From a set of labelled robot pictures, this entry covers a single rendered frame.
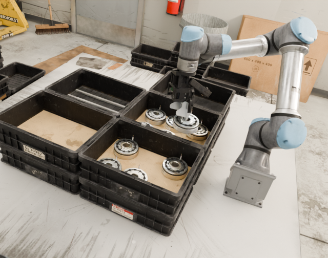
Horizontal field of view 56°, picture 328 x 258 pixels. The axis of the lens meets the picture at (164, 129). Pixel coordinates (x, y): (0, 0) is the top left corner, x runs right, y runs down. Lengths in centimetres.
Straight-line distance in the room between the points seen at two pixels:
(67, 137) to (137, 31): 329
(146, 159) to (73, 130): 36
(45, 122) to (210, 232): 85
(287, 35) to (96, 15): 367
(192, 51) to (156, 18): 333
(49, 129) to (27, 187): 27
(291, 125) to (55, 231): 94
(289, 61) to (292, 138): 32
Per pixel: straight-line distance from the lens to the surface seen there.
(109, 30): 473
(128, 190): 113
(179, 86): 117
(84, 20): 490
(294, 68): 135
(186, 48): 113
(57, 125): 147
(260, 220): 139
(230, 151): 168
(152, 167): 127
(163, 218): 113
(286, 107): 130
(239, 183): 136
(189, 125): 121
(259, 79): 411
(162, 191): 105
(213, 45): 116
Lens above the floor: 168
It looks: 35 degrees down
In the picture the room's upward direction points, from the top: 10 degrees clockwise
